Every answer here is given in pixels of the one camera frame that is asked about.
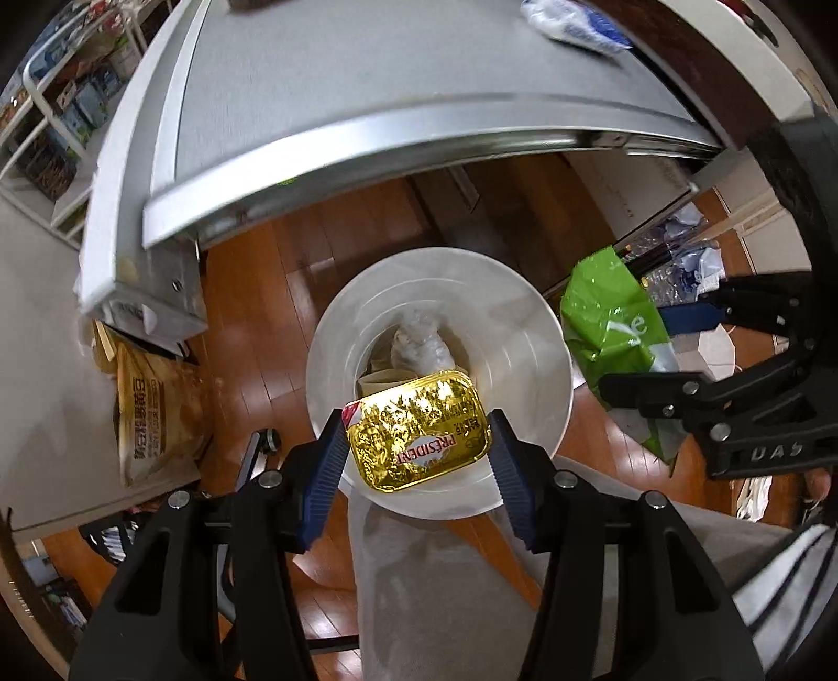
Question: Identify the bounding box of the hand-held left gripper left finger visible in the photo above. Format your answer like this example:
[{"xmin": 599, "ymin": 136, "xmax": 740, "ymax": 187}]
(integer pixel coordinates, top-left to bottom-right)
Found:
[{"xmin": 69, "ymin": 409, "xmax": 348, "ymax": 681}]

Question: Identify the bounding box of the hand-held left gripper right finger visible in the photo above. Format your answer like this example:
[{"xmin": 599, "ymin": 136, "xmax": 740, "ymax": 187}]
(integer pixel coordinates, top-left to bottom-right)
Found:
[{"xmin": 488, "ymin": 407, "xmax": 767, "ymax": 681}]

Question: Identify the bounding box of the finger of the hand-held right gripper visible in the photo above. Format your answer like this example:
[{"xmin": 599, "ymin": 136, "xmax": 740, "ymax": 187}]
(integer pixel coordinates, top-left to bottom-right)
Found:
[
  {"xmin": 599, "ymin": 347, "xmax": 809, "ymax": 433},
  {"xmin": 658, "ymin": 273, "xmax": 813, "ymax": 336}
]

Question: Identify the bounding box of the green clear snack bag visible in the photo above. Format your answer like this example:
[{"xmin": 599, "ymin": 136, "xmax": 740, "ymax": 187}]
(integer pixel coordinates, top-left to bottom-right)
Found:
[{"xmin": 559, "ymin": 245, "xmax": 683, "ymax": 463}]

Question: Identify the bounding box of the gold foil butter tub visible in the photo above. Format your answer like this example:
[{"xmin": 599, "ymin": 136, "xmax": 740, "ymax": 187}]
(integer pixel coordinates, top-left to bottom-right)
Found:
[{"xmin": 344, "ymin": 370, "xmax": 492, "ymax": 493}]

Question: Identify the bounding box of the white plastic bin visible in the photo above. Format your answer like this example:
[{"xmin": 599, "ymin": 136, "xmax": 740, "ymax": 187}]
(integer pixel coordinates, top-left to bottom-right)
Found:
[{"xmin": 306, "ymin": 247, "xmax": 576, "ymax": 521}]

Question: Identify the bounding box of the person's right hand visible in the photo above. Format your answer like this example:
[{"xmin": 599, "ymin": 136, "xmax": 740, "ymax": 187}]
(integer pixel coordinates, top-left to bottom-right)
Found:
[{"xmin": 802, "ymin": 468, "xmax": 835, "ymax": 507}]

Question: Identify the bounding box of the black chair base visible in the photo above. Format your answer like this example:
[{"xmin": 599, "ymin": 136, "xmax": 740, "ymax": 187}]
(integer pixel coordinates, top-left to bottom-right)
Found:
[{"xmin": 239, "ymin": 429, "xmax": 279, "ymax": 489}]

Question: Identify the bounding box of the crumpled clear plastic wrap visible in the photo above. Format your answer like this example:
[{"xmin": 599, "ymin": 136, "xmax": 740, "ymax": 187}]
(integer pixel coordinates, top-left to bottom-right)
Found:
[{"xmin": 391, "ymin": 313, "xmax": 457, "ymax": 376}]

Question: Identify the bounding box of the brown paper bag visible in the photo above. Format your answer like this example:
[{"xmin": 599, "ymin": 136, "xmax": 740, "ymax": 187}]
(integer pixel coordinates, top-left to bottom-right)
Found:
[{"xmin": 114, "ymin": 340, "xmax": 212, "ymax": 489}]

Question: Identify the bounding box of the white blue tissue pack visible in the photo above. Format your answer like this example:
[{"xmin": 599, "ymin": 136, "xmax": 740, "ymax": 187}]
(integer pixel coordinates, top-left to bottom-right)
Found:
[{"xmin": 520, "ymin": 0, "xmax": 635, "ymax": 52}]

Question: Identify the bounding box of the grey aluminium-framed table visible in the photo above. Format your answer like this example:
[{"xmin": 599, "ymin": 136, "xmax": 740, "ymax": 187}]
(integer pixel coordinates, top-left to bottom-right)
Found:
[{"xmin": 75, "ymin": 0, "xmax": 727, "ymax": 328}]

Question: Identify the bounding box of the white metal storage cart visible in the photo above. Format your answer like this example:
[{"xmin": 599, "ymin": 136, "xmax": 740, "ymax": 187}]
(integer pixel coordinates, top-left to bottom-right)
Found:
[{"xmin": 0, "ymin": 0, "xmax": 155, "ymax": 230}]

